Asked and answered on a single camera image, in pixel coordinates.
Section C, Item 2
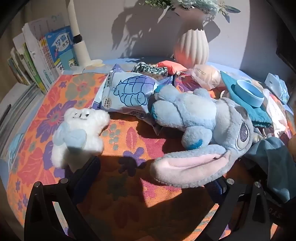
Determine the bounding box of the dark teal cloth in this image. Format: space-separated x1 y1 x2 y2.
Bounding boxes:
242 137 296 204

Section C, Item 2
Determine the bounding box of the row of books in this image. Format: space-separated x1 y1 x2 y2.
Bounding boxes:
7 15 80 94

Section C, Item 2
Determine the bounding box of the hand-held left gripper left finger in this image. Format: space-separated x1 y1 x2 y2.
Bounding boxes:
24 155 101 241

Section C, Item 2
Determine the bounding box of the white desk lamp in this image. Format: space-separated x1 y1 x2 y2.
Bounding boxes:
67 0 103 67

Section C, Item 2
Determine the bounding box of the blue white pillow package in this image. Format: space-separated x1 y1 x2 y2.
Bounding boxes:
92 63 178 121

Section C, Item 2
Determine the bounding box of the red soft packet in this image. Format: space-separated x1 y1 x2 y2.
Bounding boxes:
155 60 189 75

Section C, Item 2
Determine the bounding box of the translucent bag with beige pad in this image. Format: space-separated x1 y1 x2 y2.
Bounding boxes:
188 64 223 91

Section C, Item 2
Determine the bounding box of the white plush bear toy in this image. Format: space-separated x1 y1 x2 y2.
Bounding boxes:
51 108 111 168

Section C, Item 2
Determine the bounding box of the light blue tissue packet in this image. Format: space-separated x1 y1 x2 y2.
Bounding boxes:
265 72 289 105

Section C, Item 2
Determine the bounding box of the dark monitor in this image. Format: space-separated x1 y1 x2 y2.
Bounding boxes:
275 23 296 67

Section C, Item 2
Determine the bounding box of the light blue ring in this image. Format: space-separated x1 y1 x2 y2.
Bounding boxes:
232 79 264 108

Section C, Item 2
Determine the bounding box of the green checked cloth scrunchie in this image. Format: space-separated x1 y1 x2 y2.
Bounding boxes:
132 61 169 77

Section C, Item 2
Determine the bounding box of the white ribbed vase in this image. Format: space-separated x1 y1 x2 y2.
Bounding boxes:
173 7 210 67

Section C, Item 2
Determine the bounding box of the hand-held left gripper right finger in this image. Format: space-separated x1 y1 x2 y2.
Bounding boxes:
207 177 278 241

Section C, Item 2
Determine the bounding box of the orange floral tablecloth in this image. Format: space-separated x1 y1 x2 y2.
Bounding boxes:
0 58 296 241

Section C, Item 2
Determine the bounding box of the green and blue flower bouquet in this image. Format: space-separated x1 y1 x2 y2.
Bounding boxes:
144 0 241 24

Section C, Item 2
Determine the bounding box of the teal knitted cloth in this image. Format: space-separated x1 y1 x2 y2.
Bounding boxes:
220 71 272 128

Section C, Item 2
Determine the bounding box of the blue grey bunny plush toy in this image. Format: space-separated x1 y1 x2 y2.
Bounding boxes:
150 86 255 189

